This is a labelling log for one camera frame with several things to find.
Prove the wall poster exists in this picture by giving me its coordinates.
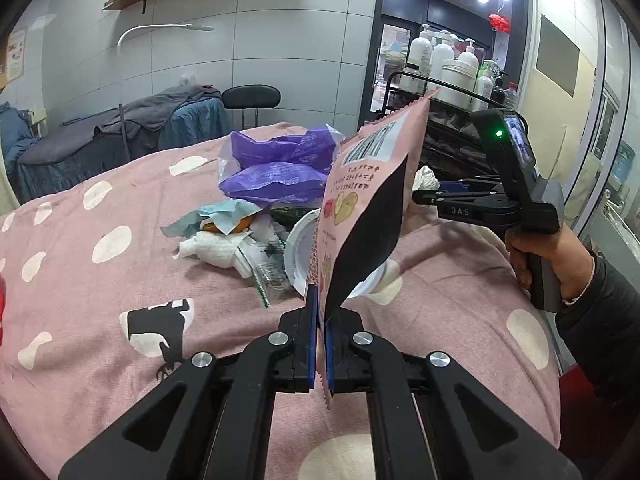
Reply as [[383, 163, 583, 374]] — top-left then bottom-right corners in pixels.
[[4, 27, 28, 84]]

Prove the pink snack packet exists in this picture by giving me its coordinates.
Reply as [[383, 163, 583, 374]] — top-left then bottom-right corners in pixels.
[[306, 87, 441, 411]]

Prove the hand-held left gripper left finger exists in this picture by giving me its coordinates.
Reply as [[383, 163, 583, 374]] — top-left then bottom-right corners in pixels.
[[59, 284, 321, 480]]

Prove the grey blanket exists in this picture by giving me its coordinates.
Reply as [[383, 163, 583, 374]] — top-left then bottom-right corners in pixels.
[[61, 85, 222, 136]]

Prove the purple plastic bag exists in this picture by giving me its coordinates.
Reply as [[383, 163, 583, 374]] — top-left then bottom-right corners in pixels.
[[218, 160, 332, 207], [230, 124, 347, 171]]

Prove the teal paper sheet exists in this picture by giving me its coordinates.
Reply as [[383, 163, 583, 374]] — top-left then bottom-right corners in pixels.
[[160, 199, 267, 239]]

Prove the person's right forearm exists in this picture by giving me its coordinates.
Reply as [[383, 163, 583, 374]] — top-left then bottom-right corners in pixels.
[[554, 255, 640, 406]]

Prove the blue cloth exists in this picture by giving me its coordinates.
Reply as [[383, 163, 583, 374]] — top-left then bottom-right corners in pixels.
[[0, 101, 42, 173]]

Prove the clear green-edged plastic wrapper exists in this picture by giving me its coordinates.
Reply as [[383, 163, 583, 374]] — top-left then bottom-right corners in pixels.
[[237, 236, 292, 309]]

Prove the glass sliding door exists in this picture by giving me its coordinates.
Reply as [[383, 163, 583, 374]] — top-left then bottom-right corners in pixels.
[[572, 0, 640, 246]]

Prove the grey wall panel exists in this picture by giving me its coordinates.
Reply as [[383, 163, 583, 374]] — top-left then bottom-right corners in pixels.
[[535, 13, 582, 99]]

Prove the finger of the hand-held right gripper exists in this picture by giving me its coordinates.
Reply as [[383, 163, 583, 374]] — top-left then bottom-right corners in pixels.
[[452, 175, 503, 192], [411, 187, 503, 222]]

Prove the pink polka dot blanket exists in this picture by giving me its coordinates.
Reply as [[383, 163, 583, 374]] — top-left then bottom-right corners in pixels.
[[0, 122, 561, 480]]

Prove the black mesh rack cart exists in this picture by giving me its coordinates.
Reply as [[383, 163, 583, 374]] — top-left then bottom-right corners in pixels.
[[382, 71, 501, 183]]

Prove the pale green bottle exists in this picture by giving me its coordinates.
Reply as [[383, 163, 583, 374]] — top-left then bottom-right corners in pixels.
[[474, 61, 497, 112]]

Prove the white pump bottle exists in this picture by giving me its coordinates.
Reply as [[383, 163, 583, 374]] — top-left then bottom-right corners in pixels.
[[456, 38, 481, 74], [430, 30, 457, 82], [406, 23, 434, 79]]

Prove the small white tissue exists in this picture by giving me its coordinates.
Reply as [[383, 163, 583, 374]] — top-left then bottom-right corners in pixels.
[[411, 164, 442, 194], [249, 214, 285, 250]]

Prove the large white jar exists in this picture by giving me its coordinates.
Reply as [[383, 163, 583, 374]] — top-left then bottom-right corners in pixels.
[[439, 58, 477, 111]]

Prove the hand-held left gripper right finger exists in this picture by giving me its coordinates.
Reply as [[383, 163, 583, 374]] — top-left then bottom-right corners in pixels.
[[324, 307, 583, 480]]

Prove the black chair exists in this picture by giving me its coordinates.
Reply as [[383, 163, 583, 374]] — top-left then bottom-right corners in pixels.
[[221, 85, 282, 131]]

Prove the thin wrist bracelet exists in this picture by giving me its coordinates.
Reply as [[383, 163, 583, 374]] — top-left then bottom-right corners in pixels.
[[560, 255, 599, 306]]

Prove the orange peel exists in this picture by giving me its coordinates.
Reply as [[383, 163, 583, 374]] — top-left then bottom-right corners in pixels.
[[202, 215, 254, 236]]

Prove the green white printed packet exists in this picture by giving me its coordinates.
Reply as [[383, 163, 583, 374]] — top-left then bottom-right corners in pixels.
[[270, 204, 313, 227]]

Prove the person's right hand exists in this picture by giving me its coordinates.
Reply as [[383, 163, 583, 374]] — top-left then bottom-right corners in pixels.
[[505, 225, 597, 307]]

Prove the white paper towel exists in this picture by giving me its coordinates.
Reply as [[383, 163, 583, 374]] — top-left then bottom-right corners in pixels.
[[173, 230, 257, 269]]

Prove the cream cloth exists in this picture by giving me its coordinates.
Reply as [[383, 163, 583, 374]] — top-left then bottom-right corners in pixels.
[[0, 157, 22, 217]]

